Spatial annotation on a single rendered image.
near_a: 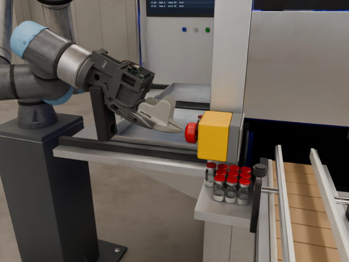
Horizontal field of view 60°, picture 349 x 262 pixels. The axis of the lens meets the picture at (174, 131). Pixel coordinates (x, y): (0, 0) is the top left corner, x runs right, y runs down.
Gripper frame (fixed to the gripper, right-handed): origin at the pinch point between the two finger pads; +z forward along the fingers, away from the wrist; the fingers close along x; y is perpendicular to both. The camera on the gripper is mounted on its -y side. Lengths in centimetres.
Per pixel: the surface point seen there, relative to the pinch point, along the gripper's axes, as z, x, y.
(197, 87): -5, 72, -12
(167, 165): 1.7, 7.1, -12.2
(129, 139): -10.0, 12.1, -14.1
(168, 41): -31, 107, -9
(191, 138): 3.6, -1.9, 1.4
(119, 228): -8, 79, -114
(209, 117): 4.6, -0.6, 6.0
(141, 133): -9.5, 22.3, -17.0
